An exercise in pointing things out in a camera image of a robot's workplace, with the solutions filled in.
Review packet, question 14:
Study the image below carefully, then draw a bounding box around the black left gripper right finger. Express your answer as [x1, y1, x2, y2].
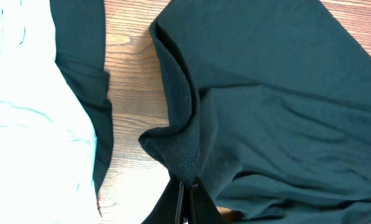
[188, 177, 225, 224]

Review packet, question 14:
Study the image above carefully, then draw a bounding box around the black t-shirt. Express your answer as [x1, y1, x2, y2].
[139, 0, 371, 224]

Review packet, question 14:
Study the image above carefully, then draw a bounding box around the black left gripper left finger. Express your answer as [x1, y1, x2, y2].
[142, 178, 184, 224]

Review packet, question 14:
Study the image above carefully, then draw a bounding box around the black garment under blue one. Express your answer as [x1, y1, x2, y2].
[49, 0, 115, 197]

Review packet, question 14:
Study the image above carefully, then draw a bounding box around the light blue garment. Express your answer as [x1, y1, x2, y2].
[0, 0, 100, 224]

